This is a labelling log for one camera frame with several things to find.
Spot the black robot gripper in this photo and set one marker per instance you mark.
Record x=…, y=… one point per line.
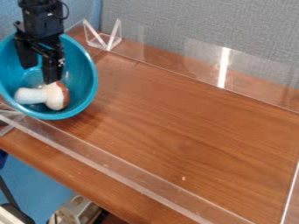
x=38, y=36

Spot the blue plastic bowl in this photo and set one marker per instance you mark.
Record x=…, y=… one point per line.
x=81, y=78

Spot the white brown toy mushroom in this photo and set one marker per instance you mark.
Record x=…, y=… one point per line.
x=54, y=95

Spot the clear acrylic front barrier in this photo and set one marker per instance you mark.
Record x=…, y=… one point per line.
x=141, y=135

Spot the clear acrylic barrier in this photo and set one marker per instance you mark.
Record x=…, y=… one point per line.
x=141, y=135
x=262, y=79

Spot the black chair part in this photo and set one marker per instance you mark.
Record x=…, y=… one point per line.
x=11, y=213

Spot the beige box under table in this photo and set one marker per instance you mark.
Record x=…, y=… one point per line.
x=77, y=211

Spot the clear acrylic back barrier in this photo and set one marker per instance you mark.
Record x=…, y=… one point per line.
x=262, y=79

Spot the clear acrylic corner bracket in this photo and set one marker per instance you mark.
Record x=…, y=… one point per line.
x=101, y=40

